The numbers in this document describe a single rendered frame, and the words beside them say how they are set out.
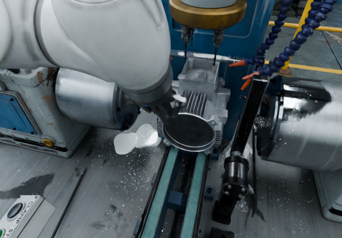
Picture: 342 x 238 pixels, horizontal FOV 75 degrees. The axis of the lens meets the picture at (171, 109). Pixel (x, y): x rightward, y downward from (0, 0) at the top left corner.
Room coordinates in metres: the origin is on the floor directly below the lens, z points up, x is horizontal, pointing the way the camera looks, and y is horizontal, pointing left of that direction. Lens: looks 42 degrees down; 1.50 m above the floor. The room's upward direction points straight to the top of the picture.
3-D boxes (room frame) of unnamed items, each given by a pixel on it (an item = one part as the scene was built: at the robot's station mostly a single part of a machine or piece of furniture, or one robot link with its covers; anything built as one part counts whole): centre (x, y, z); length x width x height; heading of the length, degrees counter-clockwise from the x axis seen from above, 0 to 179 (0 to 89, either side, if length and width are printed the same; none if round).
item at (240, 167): (0.46, -0.24, 0.92); 0.45 x 0.13 x 0.24; 166
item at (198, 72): (0.56, -0.09, 1.11); 0.12 x 0.11 x 0.07; 165
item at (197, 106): (0.52, -0.08, 1.02); 0.20 x 0.19 x 0.19; 165
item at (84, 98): (0.61, 0.27, 1.04); 0.37 x 0.25 x 0.25; 76
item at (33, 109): (0.67, 0.50, 0.99); 0.35 x 0.31 x 0.37; 76
